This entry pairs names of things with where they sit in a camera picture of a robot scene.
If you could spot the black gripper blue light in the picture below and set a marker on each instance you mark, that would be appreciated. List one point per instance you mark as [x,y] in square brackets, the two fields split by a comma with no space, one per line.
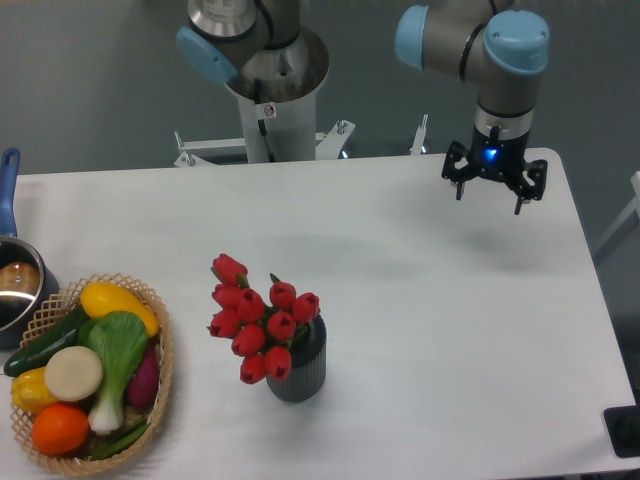
[497,153]

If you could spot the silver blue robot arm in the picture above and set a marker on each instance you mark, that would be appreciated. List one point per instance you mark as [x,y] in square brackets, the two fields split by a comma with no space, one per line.
[501,51]

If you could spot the dark grey ribbed vase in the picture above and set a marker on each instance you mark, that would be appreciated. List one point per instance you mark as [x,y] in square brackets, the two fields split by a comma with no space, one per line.
[308,371]

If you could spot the black device at table edge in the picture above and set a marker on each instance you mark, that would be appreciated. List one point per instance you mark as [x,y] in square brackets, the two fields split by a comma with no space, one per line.
[623,428]

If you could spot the red tulip bouquet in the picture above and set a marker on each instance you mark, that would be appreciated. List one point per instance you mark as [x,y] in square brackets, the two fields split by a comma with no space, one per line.
[265,331]

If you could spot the yellow squash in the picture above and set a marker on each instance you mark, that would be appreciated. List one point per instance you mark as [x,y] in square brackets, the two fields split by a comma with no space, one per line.
[101,298]

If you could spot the purple sweet potato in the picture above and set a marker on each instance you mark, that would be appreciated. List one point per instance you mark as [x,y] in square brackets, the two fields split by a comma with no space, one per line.
[142,389]

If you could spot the green bok choy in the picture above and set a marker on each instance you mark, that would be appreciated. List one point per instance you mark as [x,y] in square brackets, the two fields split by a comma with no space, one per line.
[119,339]

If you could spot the green bean pods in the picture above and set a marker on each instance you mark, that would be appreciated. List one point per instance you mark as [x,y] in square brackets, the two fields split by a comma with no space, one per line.
[121,442]

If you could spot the woven wicker basket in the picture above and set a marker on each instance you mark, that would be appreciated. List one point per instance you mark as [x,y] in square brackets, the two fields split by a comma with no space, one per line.
[50,313]

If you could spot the dark green cucumber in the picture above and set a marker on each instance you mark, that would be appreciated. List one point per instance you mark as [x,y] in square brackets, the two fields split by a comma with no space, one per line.
[39,351]

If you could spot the orange fruit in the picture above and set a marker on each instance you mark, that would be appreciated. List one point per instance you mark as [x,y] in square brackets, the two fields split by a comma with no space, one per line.
[60,429]

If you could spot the yellow bell pepper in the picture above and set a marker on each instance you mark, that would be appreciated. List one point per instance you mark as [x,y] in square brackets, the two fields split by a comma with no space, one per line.
[30,392]

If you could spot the white frame at right edge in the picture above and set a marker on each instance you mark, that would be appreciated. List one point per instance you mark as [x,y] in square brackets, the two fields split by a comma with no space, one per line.
[620,228]

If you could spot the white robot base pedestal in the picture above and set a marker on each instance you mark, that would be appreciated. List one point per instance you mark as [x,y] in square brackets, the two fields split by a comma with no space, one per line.
[276,93]

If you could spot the blue handled saucepan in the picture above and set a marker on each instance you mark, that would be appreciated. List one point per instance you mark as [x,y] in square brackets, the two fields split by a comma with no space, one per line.
[26,281]

